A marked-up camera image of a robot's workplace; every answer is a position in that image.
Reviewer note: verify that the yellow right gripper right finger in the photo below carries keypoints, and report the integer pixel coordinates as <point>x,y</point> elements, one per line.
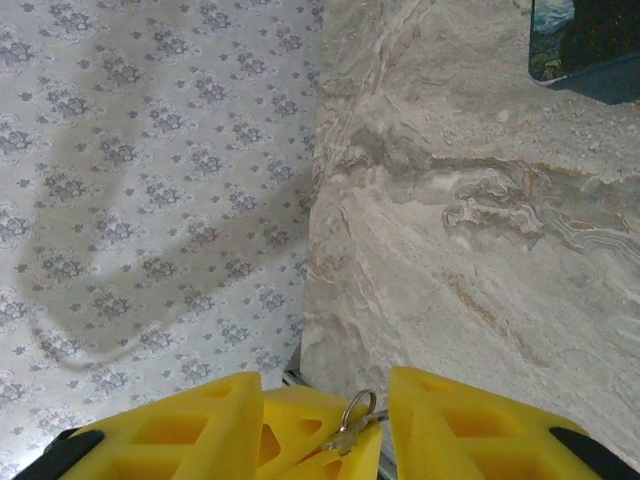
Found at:
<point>475,440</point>

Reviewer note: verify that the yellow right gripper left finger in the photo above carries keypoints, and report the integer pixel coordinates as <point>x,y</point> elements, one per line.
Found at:
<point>175,435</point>

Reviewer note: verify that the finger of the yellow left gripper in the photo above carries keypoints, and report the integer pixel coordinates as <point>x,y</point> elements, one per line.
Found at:
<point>295,410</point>
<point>360,465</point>

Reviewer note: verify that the starry night tin box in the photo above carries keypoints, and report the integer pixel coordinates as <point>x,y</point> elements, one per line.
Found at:
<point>590,40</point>

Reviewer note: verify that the aluminium frame post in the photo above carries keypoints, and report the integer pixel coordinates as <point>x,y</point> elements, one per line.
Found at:
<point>295,377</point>

